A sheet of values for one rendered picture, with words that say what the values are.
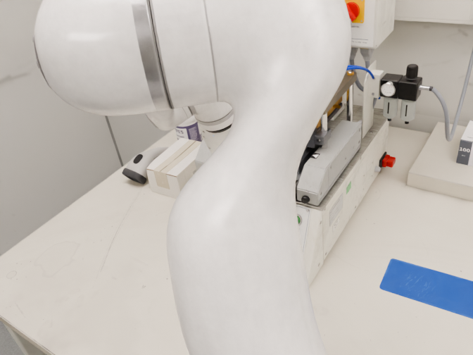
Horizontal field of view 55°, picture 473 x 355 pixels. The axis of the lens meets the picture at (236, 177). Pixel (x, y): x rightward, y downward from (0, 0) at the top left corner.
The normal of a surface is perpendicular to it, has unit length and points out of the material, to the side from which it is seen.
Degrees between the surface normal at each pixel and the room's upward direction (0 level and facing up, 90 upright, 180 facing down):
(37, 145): 90
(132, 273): 0
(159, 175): 89
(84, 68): 87
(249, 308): 55
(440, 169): 0
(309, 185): 41
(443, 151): 0
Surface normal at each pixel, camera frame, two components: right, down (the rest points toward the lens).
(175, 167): -0.14, -0.82
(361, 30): -0.54, 0.55
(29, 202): 0.82, 0.24
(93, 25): -0.04, -0.02
